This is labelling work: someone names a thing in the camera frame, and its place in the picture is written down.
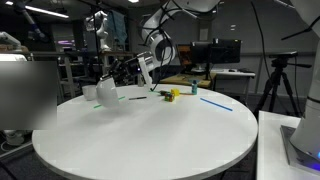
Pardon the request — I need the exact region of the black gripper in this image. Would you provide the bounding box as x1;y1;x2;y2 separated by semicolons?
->
99;57;142;85

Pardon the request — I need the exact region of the white ceramic bowl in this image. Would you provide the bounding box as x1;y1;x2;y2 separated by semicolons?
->
95;78;120;108

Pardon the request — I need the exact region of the multicolour puzzle cube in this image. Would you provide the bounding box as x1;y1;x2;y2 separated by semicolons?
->
164;92;176;103

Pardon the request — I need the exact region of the white mug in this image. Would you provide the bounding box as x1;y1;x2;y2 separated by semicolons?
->
81;85;98;102

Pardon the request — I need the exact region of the long green straw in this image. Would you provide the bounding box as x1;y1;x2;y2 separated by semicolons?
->
93;96;127;109

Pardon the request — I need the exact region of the hanging blue cloth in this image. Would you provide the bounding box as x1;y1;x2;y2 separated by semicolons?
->
107;9;128;44

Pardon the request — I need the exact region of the wooden desk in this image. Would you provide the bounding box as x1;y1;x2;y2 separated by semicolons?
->
159;73;217;90

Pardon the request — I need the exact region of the monitor with orange screen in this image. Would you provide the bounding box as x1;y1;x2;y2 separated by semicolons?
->
175;43;194;67

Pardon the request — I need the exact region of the blue sanitizer bottle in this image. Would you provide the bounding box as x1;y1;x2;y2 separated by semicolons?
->
191;79;198;96

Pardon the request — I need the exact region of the black computer monitor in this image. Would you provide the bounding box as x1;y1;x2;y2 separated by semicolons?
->
209;38;242;65
190;41;212;65

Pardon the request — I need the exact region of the ceiling light strip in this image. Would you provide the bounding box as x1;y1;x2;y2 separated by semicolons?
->
4;0;70;19

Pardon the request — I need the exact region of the long blue straw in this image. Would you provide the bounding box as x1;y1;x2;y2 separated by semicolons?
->
199;97;234;112

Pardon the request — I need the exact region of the white office desk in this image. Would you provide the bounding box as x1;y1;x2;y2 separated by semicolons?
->
211;68;256;101

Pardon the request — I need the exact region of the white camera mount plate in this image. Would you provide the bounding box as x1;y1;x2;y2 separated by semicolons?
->
137;56;155;90

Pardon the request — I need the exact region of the white paper on wall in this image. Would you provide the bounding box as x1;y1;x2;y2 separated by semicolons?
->
199;27;210;42

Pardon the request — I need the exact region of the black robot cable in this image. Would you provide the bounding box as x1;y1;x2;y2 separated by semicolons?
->
250;0;271;81

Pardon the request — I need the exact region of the black camera tripod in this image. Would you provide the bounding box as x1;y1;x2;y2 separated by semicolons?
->
253;58;313;118

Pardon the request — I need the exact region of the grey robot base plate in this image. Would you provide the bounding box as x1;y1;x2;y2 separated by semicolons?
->
279;124;320;176

